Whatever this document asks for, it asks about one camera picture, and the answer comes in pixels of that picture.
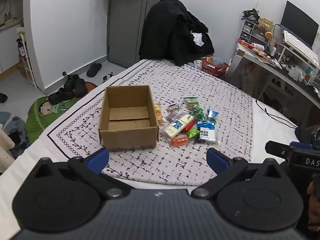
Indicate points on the cardboard box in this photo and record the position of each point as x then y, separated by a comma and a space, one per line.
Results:
128, 130

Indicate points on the white rack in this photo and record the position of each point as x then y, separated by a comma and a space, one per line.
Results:
27, 65

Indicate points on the red snack packet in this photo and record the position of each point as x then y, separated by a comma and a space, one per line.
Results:
190, 125

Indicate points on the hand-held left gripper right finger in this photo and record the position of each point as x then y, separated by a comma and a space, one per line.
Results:
217, 161

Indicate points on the grey door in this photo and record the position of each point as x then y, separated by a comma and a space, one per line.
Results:
125, 22

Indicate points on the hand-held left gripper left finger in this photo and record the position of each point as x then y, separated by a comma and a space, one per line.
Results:
97, 158

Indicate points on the person's right hand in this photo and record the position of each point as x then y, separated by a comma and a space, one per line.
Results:
313, 200

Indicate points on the white blue snack packet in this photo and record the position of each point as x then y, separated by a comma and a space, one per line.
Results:
175, 127

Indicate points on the white keyboard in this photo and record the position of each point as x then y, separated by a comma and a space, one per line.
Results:
298, 45

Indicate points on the blue green snack packet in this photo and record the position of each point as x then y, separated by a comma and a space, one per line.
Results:
212, 113

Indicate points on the black coat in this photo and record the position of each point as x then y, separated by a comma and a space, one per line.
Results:
170, 30

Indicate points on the computer monitor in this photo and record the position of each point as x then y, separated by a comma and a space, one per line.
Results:
297, 22

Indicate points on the white black snack packet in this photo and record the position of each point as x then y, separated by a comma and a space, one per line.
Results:
207, 135

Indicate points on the red plastic basket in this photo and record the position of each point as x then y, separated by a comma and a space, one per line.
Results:
213, 68

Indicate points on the light green snack packet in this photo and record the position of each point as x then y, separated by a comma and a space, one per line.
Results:
192, 132

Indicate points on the grey blue cloth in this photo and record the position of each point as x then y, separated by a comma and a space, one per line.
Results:
217, 60

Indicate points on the dark bottle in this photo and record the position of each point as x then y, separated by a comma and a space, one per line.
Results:
22, 47

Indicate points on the dark cloth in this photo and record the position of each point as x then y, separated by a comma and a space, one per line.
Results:
305, 133

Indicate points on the white cabinet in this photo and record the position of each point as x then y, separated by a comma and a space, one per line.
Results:
7, 47

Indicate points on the black shoe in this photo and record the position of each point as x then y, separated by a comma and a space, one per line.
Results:
80, 87
71, 80
61, 96

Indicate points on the computer desk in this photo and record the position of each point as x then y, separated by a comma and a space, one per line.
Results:
287, 76

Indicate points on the orange rice cracker packet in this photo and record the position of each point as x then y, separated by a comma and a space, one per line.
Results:
157, 112

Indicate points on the dark green snack packet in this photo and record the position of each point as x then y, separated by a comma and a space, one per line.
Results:
198, 113

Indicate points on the black clog slipper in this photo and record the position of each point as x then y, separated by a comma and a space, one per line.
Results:
94, 69

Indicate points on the white cloth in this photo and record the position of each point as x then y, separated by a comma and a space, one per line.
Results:
198, 38

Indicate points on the grey drawer organizer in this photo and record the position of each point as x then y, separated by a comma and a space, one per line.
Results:
250, 31

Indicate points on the blue fuzzy rug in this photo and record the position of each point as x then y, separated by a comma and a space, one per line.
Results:
15, 130

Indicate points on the green yellow snack packet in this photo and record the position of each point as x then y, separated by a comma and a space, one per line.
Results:
191, 102

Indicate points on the dotted cloth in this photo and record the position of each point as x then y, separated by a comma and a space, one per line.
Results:
5, 142

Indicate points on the printed bed blanket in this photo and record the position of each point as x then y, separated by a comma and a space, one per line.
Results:
200, 85

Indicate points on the striped slipper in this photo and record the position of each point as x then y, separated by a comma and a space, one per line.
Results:
108, 77

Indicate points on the small orange snack packet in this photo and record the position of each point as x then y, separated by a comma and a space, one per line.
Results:
178, 141

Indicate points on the green leaf rug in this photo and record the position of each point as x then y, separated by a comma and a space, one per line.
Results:
40, 120

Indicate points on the woven basket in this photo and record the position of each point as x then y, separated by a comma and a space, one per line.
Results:
265, 23

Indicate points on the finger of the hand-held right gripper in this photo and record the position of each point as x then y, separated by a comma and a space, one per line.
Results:
300, 144
275, 148

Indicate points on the clear brown snack packet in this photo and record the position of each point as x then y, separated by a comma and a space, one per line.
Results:
173, 108

